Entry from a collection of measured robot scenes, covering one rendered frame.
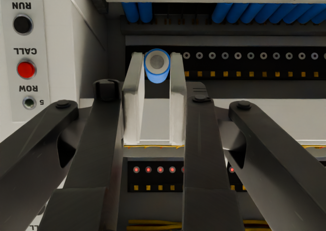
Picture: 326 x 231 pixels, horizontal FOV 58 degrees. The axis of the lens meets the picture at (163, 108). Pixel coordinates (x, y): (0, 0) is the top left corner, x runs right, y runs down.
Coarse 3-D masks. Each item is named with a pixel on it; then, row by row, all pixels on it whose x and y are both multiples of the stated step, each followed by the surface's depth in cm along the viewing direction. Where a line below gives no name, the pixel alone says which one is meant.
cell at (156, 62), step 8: (152, 56) 19; (160, 56) 19; (168, 56) 19; (144, 64) 19; (152, 64) 19; (160, 64) 19; (168, 64) 19; (152, 72) 19; (160, 72) 19; (152, 80) 23; (160, 80) 23
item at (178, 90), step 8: (176, 56) 19; (176, 64) 17; (176, 72) 16; (176, 80) 15; (184, 80) 15; (176, 88) 14; (184, 88) 14; (176, 96) 13; (184, 96) 14; (176, 104) 14; (184, 104) 14; (176, 112) 14; (184, 112) 14; (176, 120) 14; (184, 120) 14; (176, 128) 14; (176, 136) 14; (184, 136) 14; (176, 144) 15
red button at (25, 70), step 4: (20, 64) 29; (24, 64) 29; (28, 64) 29; (20, 68) 29; (24, 68) 29; (28, 68) 29; (32, 68) 29; (20, 72) 29; (24, 72) 29; (28, 72) 29; (32, 72) 29; (24, 76) 29; (28, 76) 29
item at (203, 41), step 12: (72, 0) 28; (84, 0) 32; (96, 0) 33; (84, 12) 32; (96, 12) 38; (108, 12) 37; (120, 12) 43; (96, 24) 38; (96, 36) 39; (132, 36) 46; (144, 36) 46; (156, 36) 46; (168, 36) 46; (180, 36) 46; (192, 36) 46; (204, 36) 46; (216, 36) 47; (228, 36) 47; (240, 36) 47; (252, 36) 47; (264, 36) 47; (276, 36) 47; (288, 36) 47; (300, 36) 47; (312, 36) 47; (324, 36) 47
